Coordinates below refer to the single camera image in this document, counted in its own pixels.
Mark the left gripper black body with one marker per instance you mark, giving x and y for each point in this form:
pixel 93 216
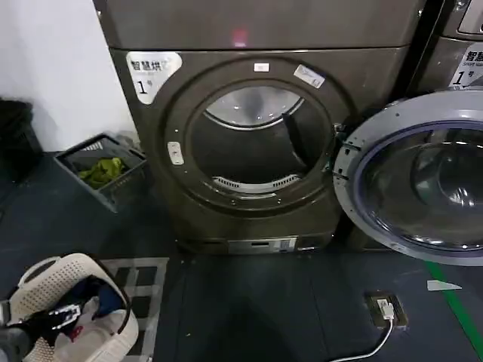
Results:
pixel 28 326

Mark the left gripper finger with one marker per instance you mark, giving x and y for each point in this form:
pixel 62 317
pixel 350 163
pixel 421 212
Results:
pixel 66 313

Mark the round glass dryer door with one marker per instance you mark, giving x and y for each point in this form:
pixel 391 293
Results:
pixel 415 169

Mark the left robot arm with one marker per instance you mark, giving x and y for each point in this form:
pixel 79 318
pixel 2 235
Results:
pixel 15 345

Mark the white garment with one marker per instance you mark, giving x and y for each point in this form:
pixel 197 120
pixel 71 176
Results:
pixel 100 328

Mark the white perforated laundry basket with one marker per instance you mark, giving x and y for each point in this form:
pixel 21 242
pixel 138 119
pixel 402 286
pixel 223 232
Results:
pixel 56 269

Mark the dark blue garment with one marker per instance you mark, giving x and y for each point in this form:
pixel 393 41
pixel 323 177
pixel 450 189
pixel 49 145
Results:
pixel 111 298

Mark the checkered floor mat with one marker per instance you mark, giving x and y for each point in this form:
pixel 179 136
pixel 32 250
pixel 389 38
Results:
pixel 151 286

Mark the grey slatted plastic basket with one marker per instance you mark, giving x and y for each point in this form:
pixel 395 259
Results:
pixel 109 196

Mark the green garment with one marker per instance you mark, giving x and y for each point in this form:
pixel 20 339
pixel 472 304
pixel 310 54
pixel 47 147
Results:
pixel 102 169

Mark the black plastic crate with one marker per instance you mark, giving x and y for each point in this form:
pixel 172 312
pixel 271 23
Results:
pixel 17 135

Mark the white dryer base label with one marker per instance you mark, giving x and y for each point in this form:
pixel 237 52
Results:
pixel 260 246

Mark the white number sticker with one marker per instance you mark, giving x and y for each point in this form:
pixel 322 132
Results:
pixel 469 68
pixel 145 86

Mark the white power plug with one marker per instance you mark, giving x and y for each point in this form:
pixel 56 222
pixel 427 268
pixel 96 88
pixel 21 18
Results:
pixel 385 309

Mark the metal floor socket box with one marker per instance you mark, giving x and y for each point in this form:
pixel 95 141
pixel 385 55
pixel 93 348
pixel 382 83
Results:
pixel 400 313

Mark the grey front-load dryer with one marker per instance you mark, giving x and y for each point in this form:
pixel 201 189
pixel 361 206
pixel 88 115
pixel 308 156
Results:
pixel 441 60
pixel 264 22

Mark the white paper scrap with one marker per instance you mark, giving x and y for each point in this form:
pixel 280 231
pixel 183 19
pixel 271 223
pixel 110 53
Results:
pixel 439 285

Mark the green floor tape line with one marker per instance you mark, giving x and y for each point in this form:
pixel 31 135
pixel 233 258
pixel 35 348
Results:
pixel 453 298

